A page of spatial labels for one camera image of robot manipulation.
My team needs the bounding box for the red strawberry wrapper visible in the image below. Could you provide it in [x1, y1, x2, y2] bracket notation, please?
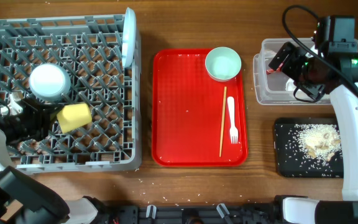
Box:
[266, 63, 283, 75]

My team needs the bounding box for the yellow cup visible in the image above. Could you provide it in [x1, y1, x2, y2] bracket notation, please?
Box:
[57, 103, 92, 133]

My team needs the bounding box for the white napkin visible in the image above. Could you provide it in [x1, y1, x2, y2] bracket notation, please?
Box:
[285, 78, 300, 91]

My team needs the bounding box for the light blue rice bowl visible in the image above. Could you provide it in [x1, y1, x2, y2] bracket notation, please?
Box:
[29, 63, 71, 102]

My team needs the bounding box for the green bowl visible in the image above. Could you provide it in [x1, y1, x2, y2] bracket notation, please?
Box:
[204, 47, 242, 82]

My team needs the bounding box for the wooden chopstick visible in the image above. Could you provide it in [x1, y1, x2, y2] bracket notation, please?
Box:
[219, 86, 227, 157]

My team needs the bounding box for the rice food waste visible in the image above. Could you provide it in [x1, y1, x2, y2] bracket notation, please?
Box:
[295, 124, 342, 162]

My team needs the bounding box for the pink plastic fork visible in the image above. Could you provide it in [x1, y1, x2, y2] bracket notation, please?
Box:
[227, 96, 239, 144]

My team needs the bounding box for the light blue plate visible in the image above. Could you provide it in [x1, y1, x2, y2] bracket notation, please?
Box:
[122, 7, 137, 68]

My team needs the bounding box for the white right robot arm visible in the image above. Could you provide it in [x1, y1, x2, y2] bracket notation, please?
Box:
[273, 85, 358, 223]

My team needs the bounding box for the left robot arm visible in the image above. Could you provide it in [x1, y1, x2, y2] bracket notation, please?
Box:
[0, 98, 109, 224]

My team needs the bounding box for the grey dishwasher rack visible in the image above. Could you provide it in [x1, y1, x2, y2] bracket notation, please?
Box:
[0, 14, 142, 174]

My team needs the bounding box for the clear plastic bin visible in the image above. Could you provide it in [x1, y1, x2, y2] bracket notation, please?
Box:
[253, 37, 358, 106]

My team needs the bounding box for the black tray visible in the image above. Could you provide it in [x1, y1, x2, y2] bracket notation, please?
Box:
[273, 118, 344, 179]

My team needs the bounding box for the red plastic tray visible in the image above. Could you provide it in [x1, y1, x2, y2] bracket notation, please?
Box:
[151, 49, 248, 167]

